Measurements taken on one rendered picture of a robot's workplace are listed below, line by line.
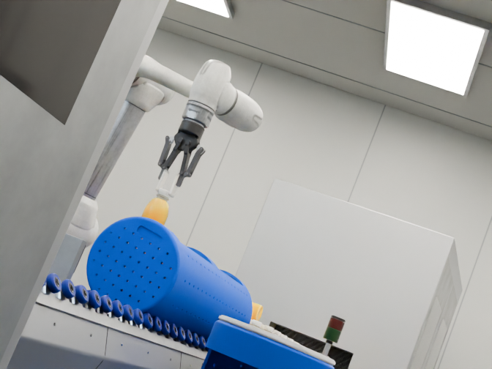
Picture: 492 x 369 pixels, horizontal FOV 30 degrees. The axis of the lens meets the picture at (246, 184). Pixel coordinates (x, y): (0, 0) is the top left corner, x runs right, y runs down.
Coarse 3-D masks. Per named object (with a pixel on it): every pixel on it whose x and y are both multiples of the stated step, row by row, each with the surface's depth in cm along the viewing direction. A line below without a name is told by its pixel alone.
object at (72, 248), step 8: (64, 240) 221; (72, 240) 221; (80, 240) 220; (64, 248) 221; (72, 248) 220; (80, 248) 220; (56, 256) 221; (64, 256) 220; (72, 256) 220; (80, 256) 221; (56, 264) 220; (64, 264) 220; (72, 264) 219; (48, 272) 220; (56, 272) 220; (64, 272) 219; (72, 272) 221; (56, 296) 218
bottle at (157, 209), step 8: (152, 200) 276; (160, 200) 276; (168, 200) 278; (152, 208) 274; (160, 208) 275; (168, 208) 278; (144, 216) 275; (152, 216) 274; (160, 216) 274; (136, 248) 272
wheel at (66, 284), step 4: (64, 280) 209; (68, 280) 209; (64, 284) 208; (68, 284) 209; (72, 284) 211; (64, 288) 208; (68, 288) 208; (72, 288) 210; (64, 292) 208; (68, 292) 208; (72, 292) 210; (64, 296) 208; (68, 296) 208; (72, 296) 209
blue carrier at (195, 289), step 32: (128, 224) 266; (160, 224) 264; (96, 256) 265; (128, 256) 263; (160, 256) 260; (192, 256) 273; (96, 288) 263; (128, 288) 260; (160, 288) 258; (192, 288) 272; (224, 288) 303; (160, 320) 273; (192, 320) 287
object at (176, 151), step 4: (180, 140) 280; (176, 144) 281; (180, 144) 281; (176, 148) 280; (172, 152) 281; (176, 152) 281; (172, 156) 280; (176, 156) 282; (168, 160) 280; (172, 160) 281; (164, 164) 280; (168, 164) 280; (164, 168) 280; (168, 168) 282
